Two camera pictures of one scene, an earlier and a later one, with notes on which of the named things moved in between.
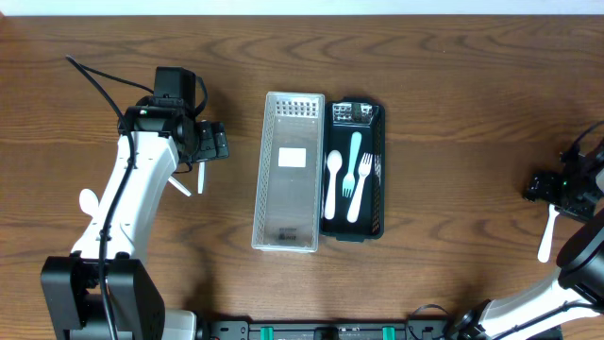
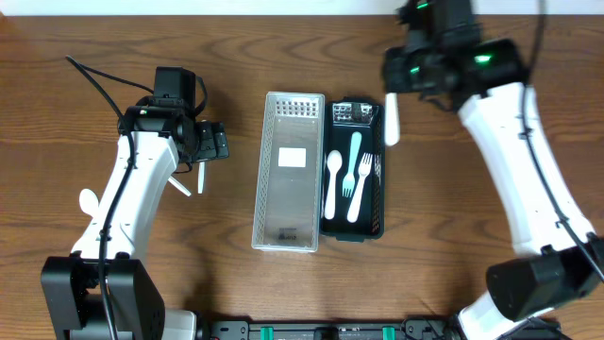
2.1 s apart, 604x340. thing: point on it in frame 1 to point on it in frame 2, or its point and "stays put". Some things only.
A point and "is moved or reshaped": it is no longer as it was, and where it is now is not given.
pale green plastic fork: [349, 179] stays put
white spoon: [89, 203] stays put
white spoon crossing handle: [179, 186] stays put
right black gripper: [544, 187] to [398, 69]
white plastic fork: [544, 253] is moved or reshaped
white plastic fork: [363, 170] stays put
